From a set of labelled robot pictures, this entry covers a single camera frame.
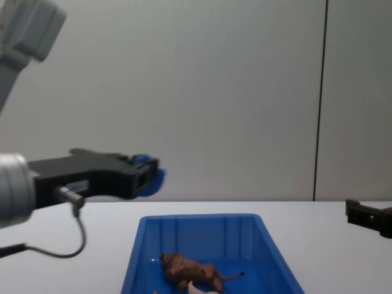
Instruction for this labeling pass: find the blue plastic bin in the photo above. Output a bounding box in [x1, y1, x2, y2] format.
[119, 213, 307, 294]

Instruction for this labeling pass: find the small blue plastic object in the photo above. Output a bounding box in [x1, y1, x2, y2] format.
[133, 153, 168, 197]

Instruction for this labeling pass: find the brown lion toy figure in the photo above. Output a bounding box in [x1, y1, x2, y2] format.
[160, 252, 245, 292]

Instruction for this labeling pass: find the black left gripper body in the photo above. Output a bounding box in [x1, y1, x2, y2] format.
[27, 148, 137, 211]

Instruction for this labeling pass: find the thin dark gripper cable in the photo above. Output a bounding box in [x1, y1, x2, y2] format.
[0, 186, 88, 258]

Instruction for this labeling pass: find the pale pink toy piece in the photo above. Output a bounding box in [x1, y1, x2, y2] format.
[152, 281, 222, 294]

